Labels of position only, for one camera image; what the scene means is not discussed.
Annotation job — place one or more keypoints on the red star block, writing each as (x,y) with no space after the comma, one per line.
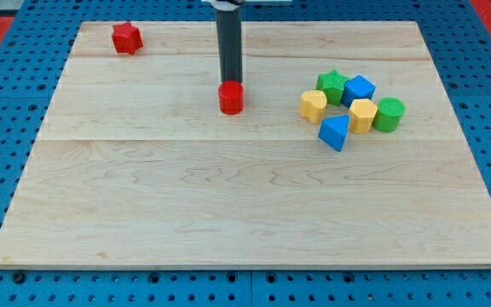
(126,38)

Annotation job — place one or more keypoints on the blue triangle block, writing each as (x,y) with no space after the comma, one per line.
(333,131)

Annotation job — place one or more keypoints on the blue cube block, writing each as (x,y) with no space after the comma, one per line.
(357,88)

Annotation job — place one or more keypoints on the green cylinder block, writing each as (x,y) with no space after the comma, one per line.
(389,114)

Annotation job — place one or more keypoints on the yellow hexagon block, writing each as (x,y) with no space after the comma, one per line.
(362,113)

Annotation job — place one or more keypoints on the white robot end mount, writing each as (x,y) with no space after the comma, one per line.
(245,1)

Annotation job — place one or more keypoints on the red cylinder block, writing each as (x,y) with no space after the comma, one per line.
(231,97)

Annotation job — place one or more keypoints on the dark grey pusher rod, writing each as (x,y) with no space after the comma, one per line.
(229,40)

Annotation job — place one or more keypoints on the yellow heart block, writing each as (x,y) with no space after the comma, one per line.
(313,106)

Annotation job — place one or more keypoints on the wooden board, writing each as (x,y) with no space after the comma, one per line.
(135,167)

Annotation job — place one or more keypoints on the green star block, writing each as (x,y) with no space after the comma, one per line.
(332,84)

